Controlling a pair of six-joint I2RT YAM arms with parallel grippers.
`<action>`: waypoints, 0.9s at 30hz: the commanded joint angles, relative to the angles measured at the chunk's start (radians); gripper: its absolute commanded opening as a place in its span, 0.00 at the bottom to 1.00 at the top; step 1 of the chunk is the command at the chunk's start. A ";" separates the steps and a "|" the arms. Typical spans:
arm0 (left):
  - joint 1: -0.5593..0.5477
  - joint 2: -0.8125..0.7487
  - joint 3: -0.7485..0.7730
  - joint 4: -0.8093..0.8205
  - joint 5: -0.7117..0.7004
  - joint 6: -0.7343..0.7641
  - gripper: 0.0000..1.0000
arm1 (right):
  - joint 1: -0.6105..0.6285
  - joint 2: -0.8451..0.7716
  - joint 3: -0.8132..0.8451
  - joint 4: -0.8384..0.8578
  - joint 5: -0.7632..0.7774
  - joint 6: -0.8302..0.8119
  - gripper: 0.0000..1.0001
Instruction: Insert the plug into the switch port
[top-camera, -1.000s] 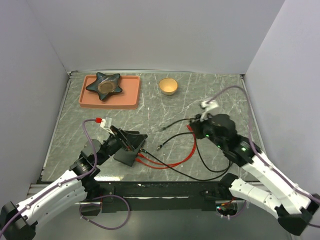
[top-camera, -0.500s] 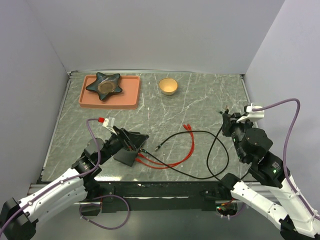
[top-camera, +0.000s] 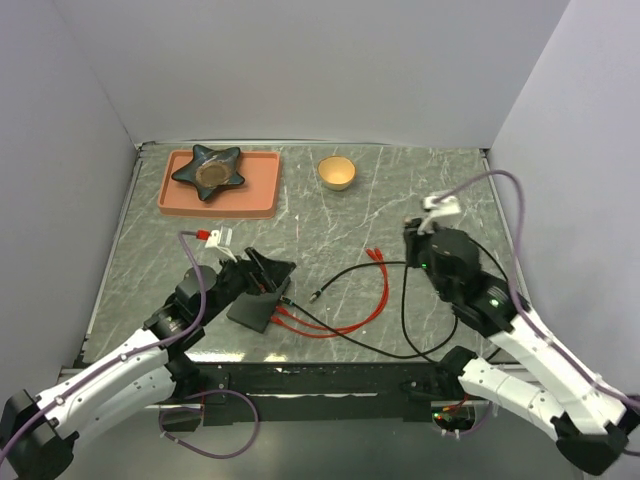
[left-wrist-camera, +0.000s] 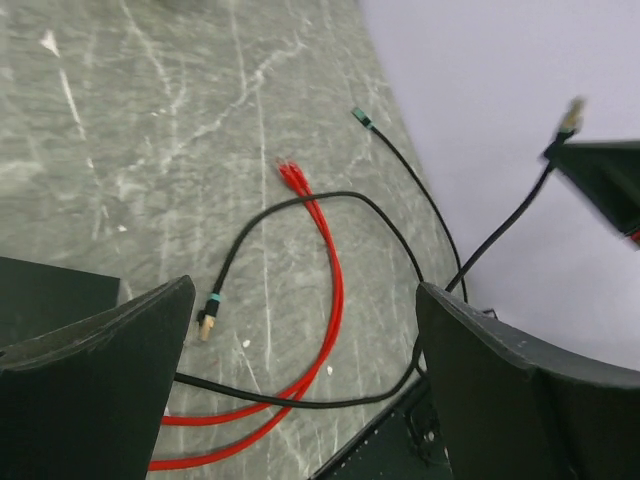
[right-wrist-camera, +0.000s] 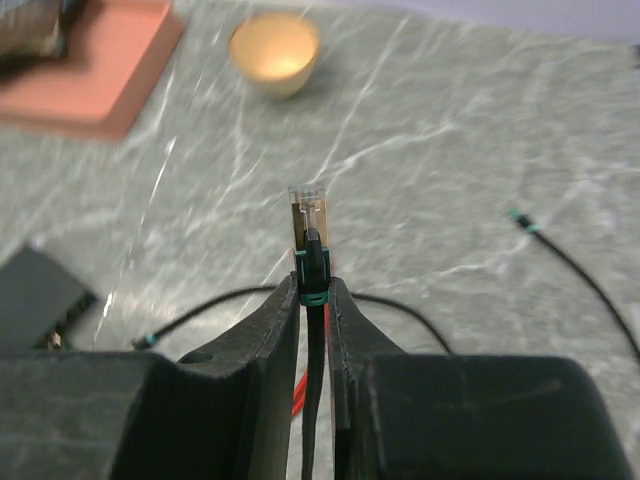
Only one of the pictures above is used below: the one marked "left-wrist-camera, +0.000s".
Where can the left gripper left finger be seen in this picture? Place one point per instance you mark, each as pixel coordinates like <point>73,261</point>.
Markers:
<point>86,401</point>

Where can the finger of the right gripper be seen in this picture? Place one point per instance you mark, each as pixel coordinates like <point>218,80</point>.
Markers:
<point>607,174</point>

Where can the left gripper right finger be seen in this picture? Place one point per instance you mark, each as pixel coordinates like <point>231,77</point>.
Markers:
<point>512,406</point>

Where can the black network switch box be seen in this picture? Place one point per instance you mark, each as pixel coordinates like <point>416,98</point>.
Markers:
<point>38,298</point>

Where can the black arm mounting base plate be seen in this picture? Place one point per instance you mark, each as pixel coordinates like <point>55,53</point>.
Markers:
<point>403,442</point>

